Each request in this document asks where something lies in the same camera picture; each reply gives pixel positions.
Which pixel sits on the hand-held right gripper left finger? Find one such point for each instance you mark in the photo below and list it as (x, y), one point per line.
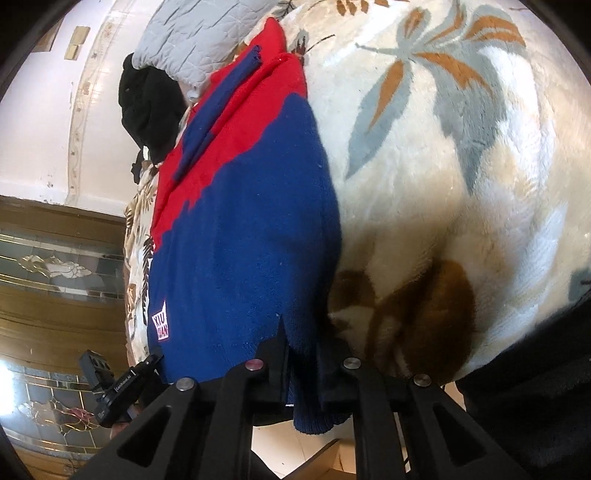
(271, 379)

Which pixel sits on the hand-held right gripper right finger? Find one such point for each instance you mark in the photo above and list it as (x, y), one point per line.
(365, 398)

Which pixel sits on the red and blue knit sweater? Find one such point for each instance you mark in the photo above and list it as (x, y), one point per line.
(258, 221)

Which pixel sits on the wooden glass-panel door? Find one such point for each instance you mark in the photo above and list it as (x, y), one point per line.
(60, 286)

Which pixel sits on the leaf print bed sheet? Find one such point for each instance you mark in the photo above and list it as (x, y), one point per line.
(137, 258)

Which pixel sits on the person's dark clothing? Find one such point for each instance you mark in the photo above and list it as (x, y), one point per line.
(540, 397)

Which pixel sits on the cream floral plush blanket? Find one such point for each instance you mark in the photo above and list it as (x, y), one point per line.
(443, 194)

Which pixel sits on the black cloth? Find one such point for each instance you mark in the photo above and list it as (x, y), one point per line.
(150, 108)

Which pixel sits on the grey quilted pillow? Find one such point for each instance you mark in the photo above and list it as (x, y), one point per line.
(194, 41)

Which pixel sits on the tan wall plate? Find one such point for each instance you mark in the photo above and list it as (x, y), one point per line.
(76, 42)

